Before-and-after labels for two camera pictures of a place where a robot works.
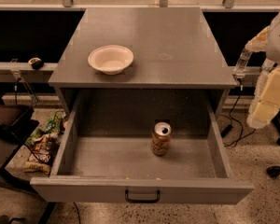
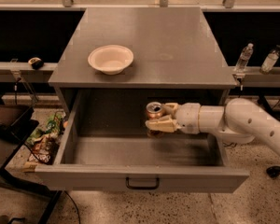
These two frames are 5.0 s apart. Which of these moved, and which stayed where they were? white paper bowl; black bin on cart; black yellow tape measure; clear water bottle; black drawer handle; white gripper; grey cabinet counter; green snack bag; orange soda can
Moved: black drawer handle; white gripper; orange soda can
Stayed: green snack bag; black yellow tape measure; grey cabinet counter; black bin on cart; white paper bowl; clear water bottle
